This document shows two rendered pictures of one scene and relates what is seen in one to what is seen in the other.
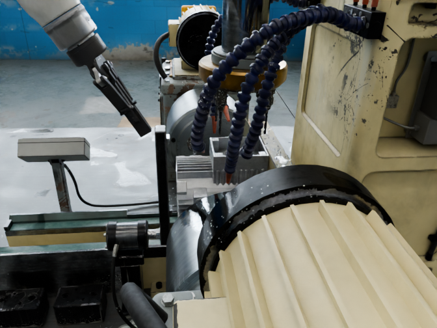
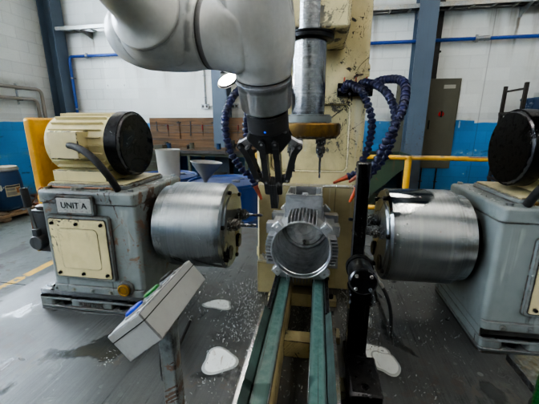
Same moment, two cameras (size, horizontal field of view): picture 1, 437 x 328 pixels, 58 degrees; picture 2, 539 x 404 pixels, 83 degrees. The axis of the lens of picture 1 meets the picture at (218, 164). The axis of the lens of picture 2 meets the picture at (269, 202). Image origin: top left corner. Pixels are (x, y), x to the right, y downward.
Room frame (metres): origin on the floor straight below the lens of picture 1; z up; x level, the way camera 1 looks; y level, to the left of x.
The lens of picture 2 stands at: (0.66, 0.82, 1.34)
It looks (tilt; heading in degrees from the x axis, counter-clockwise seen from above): 14 degrees down; 286
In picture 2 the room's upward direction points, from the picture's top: straight up
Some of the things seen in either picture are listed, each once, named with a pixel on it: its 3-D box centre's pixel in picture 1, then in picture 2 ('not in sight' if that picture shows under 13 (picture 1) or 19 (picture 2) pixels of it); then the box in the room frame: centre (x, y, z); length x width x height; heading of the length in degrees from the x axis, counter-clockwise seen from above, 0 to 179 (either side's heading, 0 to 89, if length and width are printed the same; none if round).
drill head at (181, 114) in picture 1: (206, 127); (186, 223); (1.15, 0.04, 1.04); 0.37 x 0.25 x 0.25; 7
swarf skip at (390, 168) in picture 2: not in sight; (367, 179); (0.49, -4.51, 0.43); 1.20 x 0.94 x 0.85; 8
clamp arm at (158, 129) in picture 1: (162, 189); (360, 216); (0.65, 0.11, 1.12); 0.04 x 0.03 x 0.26; 97
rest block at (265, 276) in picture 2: not in sight; (269, 272); (0.92, -0.06, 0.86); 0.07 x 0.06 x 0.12; 7
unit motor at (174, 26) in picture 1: (191, 68); (90, 184); (1.42, 0.11, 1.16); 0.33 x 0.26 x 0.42; 7
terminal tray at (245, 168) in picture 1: (237, 160); (305, 202); (0.80, -0.04, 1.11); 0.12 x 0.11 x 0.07; 97
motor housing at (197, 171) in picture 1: (218, 195); (303, 237); (0.80, 0.00, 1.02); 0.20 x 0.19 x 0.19; 97
